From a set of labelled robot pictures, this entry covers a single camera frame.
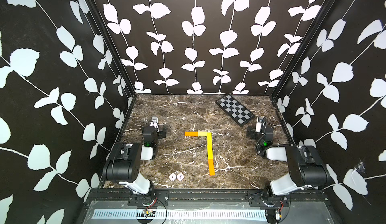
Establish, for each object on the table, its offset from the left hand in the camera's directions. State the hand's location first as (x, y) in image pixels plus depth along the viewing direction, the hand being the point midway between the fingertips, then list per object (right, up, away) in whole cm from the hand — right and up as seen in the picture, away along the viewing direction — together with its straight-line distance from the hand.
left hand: (156, 123), depth 94 cm
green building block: (+30, -8, +4) cm, 31 cm away
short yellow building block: (+35, -11, 0) cm, 36 cm away
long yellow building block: (+34, -17, -5) cm, 39 cm away
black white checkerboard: (+55, +8, +14) cm, 57 cm away
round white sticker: (+13, -28, -14) cm, 34 cm away
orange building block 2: (+35, -24, -11) cm, 44 cm away
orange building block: (+22, -8, +5) cm, 24 cm away
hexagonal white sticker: (+17, -28, -14) cm, 36 cm away
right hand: (+64, 0, 0) cm, 64 cm away
